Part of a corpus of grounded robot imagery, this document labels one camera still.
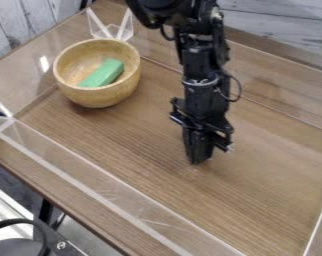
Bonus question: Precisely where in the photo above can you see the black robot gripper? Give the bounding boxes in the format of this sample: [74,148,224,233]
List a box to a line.
[171,74,233,164]

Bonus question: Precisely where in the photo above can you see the green rectangular block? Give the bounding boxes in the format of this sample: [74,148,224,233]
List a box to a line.
[79,58,124,88]

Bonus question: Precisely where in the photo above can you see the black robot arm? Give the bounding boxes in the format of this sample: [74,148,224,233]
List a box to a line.
[125,0,235,164]

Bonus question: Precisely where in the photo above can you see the brown wooden bowl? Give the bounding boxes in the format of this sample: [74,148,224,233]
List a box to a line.
[53,39,140,108]

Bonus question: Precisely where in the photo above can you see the clear acrylic tray walls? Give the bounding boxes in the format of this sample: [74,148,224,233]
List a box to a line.
[0,15,322,256]

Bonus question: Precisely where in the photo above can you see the black table leg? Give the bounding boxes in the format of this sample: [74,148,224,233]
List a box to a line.
[38,199,54,224]

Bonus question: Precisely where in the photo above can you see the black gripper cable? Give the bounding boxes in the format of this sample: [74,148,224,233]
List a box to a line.
[216,71,243,103]

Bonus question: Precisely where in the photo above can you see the dark metal floor bracket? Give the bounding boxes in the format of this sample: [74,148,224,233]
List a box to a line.
[33,219,88,256]

